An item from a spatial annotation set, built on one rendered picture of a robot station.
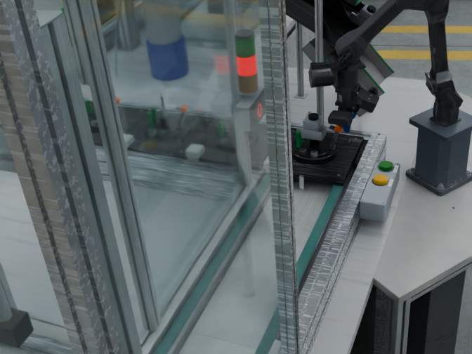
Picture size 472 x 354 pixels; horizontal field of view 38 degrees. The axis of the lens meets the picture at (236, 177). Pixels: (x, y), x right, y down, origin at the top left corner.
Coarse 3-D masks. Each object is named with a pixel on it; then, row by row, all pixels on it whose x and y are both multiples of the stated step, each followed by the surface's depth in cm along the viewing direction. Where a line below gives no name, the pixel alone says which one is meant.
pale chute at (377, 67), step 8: (368, 48) 234; (368, 56) 236; (376, 56) 234; (368, 64) 235; (376, 64) 236; (384, 64) 234; (376, 72) 235; (384, 72) 236; (392, 72) 234; (376, 80) 234
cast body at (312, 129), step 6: (312, 114) 199; (318, 114) 199; (306, 120) 199; (312, 120) 199; (318, 120) 198; (306, 126) 200; (312, 126) 199; (318, 126) 198; (324, 126) 201; (306, 132) 201; (312, 132) 200; (318, 132) 199; (324, 132) 201; (306, 138) 202; (312, 138) 201; (318, 138) 200
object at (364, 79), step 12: (312, 48) 213; (324, 48) 222; (312, 60) 216; (324, 60) 213; (336, 72) 213; (360, 72) 223; (336, 84) 215; (360, 84) 224; (372, 84) 223; (360, 108) 215
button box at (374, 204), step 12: (396, 168) 197; (372, 180) 193; (396, 180) 197; (372, 192) 189; (384, 192) 188; (360, 204) 187; (372, 204) 185; (384, 204) 184; (360, 216) 189; (372, 216) 187; (384, 216) 186
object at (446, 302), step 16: (464, 272) 227; (432, 288) 180; (448, 288) 226; (400, 304) 175; (416, 304) 230; (432, 304) 225; (448, 304) 231; (400, 320) 178; (416, 320) 234; (432, 320) 230; (448, 320) 236; (384, 336) 186; (400, 336) 182; (416, 336) 237; (432, 336) 235; (448, 336) 241; (384, 352) 188; (400, 352) 188; (416, 352) 241; (432, 352) 240; (448, 352) 246
